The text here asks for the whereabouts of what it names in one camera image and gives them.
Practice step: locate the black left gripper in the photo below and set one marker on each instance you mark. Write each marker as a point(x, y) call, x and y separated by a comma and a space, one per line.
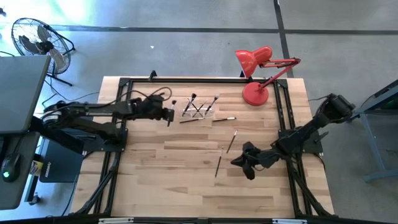
point(149, 109)

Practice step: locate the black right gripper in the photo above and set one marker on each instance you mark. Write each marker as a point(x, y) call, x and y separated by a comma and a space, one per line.
point(258, 157)

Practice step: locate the short black pen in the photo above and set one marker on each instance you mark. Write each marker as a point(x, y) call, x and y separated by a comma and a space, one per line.
point(224, 119)

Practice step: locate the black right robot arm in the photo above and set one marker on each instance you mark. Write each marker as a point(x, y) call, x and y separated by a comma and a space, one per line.
point(314, 124)

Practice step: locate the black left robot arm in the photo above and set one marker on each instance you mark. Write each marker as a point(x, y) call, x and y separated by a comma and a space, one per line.
point(93, 109)

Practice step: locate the clear acrylic brush organizer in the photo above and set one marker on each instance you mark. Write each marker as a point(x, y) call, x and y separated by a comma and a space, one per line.
point(211, 115)

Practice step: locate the red desk lamp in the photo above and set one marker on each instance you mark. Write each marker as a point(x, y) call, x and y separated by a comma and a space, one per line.
point(255, 95)

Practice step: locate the black floor tape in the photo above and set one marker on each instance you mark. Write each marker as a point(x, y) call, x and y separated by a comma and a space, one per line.
point(281, 18)
point(155, 30)

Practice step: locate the black computer case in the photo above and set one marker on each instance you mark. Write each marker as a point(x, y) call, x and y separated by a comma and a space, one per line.
point(62, 161)

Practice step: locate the blue-grey metal cart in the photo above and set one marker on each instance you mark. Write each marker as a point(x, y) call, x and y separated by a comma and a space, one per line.
point(373, 124)

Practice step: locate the black floor fan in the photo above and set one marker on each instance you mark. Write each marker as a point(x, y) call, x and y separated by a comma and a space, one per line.
point(40, 46)

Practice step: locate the grey office desk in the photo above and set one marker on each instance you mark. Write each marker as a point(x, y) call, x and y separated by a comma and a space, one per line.
point(21, 93)

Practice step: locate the black computer mouse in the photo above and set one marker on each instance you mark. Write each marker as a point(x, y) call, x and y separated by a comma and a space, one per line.
point(9, 168)

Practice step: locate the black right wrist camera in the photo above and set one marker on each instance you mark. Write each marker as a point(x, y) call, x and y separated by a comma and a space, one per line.
point(249, 174)

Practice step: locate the black aluminium table frame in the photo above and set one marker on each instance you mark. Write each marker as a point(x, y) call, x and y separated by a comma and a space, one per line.
point(202, 80)

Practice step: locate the black camera stand bar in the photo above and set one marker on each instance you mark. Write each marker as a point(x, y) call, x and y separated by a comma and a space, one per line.
point(199, 221)

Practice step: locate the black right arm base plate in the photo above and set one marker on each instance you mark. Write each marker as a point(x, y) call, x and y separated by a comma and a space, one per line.
point(314, 146)

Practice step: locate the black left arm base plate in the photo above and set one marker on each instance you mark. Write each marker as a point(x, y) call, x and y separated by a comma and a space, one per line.
point(93, 146)

